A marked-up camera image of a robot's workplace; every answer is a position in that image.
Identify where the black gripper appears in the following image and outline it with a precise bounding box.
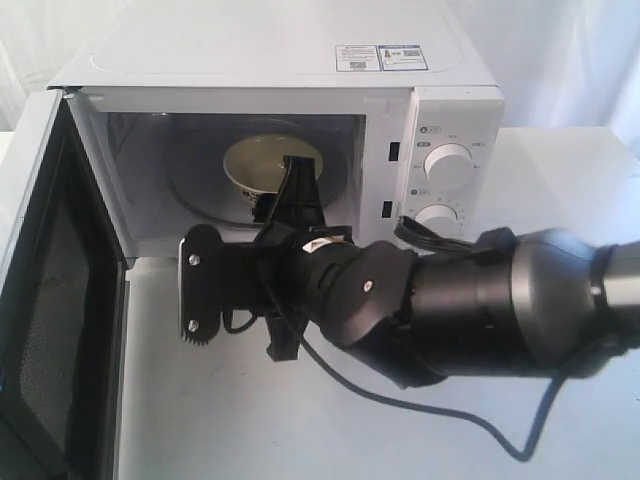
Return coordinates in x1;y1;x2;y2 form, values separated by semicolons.
219;155;353;361

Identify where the cream ceramic bowl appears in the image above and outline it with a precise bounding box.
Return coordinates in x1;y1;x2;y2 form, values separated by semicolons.
223;134;324;206

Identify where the white appliance door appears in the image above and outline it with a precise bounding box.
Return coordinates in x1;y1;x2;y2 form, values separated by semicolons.
1;90;127;479

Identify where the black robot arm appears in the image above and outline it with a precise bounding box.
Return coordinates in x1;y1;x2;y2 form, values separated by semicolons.
219;157;639;387

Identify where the white microwave oven body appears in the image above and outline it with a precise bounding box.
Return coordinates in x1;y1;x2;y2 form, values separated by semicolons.
50;1;505;259

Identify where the lower white control knob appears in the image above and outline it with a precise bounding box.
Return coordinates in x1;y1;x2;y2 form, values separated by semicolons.
415;204;459;236

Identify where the blue energy label sticker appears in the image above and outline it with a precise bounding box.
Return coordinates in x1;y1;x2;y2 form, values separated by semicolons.
377;44;428;71

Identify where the wrist camera with black bracket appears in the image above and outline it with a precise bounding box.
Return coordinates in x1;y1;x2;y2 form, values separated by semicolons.
178;224;267;346

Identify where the black camera cable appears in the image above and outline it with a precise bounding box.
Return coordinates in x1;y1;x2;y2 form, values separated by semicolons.
219;289;640;459

